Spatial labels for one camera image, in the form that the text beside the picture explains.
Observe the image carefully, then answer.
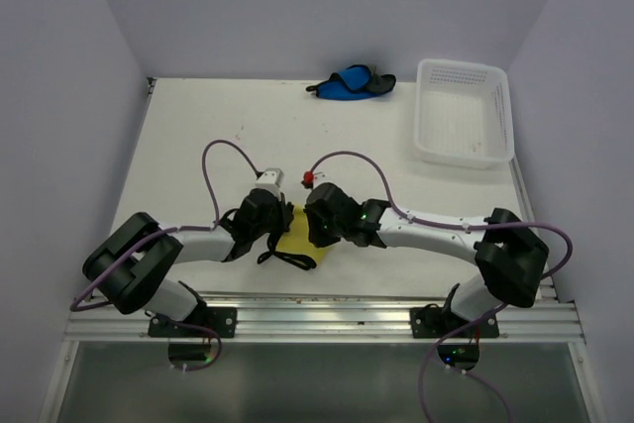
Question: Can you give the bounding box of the yellow towel black trim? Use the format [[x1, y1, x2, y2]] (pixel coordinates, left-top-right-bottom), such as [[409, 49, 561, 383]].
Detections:
[[257, 203, 329, 270]]

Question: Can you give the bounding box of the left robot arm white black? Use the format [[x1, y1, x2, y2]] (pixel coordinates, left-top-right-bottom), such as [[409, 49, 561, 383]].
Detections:
[[72, 188, 293, 337]]

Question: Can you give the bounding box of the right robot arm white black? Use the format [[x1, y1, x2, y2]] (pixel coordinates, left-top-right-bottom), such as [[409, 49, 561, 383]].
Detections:
[[304, 182, 549, 337]]

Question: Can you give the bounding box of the blue towel dark trim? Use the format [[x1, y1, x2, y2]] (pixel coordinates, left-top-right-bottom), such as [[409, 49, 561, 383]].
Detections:
[[305, 64, 397, 101]]

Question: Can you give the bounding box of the white plastic basket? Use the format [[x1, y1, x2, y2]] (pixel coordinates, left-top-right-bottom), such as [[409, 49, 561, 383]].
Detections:
[[413, 58, 515, 169]]

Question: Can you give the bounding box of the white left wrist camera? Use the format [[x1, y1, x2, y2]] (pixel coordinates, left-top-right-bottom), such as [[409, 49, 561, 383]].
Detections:
[[255, 167, 284, 196]]

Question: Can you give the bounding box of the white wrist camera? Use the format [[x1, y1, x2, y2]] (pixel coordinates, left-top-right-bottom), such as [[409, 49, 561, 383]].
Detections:
[[301, 170, 326, 188], [255, 167, 284, 196]]

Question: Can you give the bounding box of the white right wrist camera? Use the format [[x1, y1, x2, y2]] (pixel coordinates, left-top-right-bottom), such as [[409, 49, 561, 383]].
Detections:
[[301, 170, 326, 188]]

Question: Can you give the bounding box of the aluminium mounting rail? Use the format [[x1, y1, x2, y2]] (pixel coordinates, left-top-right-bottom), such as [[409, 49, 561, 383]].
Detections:
[[63, 293, 584, 344]]

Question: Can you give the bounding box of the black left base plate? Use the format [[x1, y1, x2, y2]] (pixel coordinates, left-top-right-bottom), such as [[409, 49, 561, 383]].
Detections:
[[148, 306, 238, 339]]

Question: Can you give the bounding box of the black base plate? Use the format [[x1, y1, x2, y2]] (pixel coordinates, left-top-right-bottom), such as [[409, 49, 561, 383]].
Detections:
[[148, 306, 238, 339], [409, 303, 500, 339]]

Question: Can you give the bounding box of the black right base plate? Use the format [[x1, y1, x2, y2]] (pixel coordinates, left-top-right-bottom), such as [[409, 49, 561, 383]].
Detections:
[[409, 303, 500, 339]]

